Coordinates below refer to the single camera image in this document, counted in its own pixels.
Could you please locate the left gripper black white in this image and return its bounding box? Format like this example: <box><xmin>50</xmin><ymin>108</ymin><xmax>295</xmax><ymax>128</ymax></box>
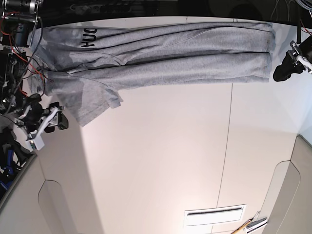
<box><xmin>273</xmin><ymin>41</ymin><xmax>312</xmax><ymax>82</ymax></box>

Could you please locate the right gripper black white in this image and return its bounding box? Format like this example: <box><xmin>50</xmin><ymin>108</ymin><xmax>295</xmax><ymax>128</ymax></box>
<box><xmin>25</xmin><ymin>102</ymin><xmax>69</xmax><ymax>139</ymax></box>

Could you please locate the grey T-shirt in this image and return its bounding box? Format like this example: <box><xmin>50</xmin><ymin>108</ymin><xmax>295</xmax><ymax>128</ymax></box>
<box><xmin>28</xmin><ymin>22</ymin><xmax>275</xmax><ymax>126</ymax></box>

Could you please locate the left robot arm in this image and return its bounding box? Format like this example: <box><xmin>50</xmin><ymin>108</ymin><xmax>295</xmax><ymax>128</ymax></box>
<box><xmin>273</xmin><ymin>0</ymin><xmax>312</xmax><ymax>82</ymax></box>

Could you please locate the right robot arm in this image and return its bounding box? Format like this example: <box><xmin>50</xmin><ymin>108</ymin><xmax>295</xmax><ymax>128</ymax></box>
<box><xmin>0</xmin><ymin>0</ymin><xmax>69</xmax><ymax>139</ymax></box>

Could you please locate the blue black equipment pile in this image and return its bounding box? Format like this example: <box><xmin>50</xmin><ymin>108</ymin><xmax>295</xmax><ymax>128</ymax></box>
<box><xmin>0</xmin><ymin>127</ymin><xmax>35</xmax><ymax>198</ymax></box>

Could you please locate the grey flat tool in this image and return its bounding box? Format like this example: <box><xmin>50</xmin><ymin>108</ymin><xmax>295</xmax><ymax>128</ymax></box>
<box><xmin>245</xmin><ymin>218</ymin><xmax>268</xmax><ymax>234</ymax></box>

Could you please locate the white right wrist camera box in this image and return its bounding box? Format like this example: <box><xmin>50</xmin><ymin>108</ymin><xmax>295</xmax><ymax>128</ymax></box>
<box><xmin>25</xmin><ymin>136</ymin><xmax>45</xmax><ymax>152</ymax></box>

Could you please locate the wooden handled tool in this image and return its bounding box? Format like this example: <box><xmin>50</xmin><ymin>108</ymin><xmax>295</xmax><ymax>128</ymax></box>
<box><xmin>231</xmin><ymin>211</ymin><xmax>260</xmax><ymax>234</ymax></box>

